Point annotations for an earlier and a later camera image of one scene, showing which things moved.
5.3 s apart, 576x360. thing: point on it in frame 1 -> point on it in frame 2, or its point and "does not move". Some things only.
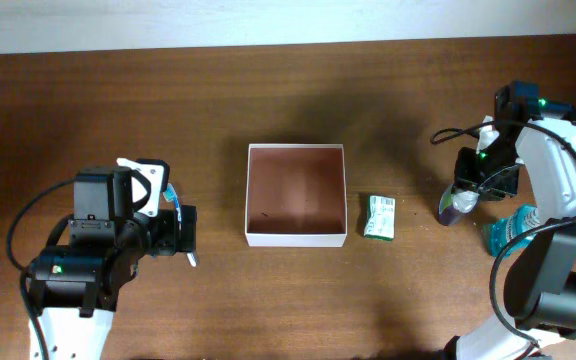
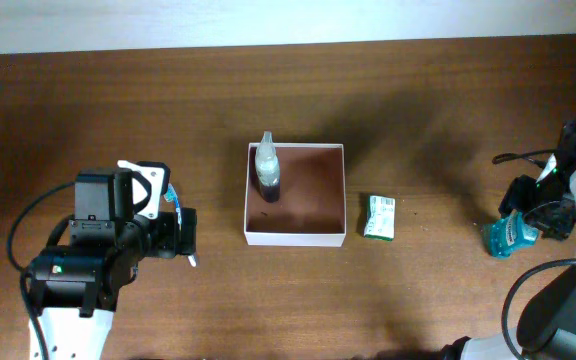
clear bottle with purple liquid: (455, 204) -> (267, 166)
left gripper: (169, 242) does not move
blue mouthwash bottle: (496, 233) does not move
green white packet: (380, 218) does not move
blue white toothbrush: (171, 195) does not move
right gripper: (467, 180) -> (517, 199)
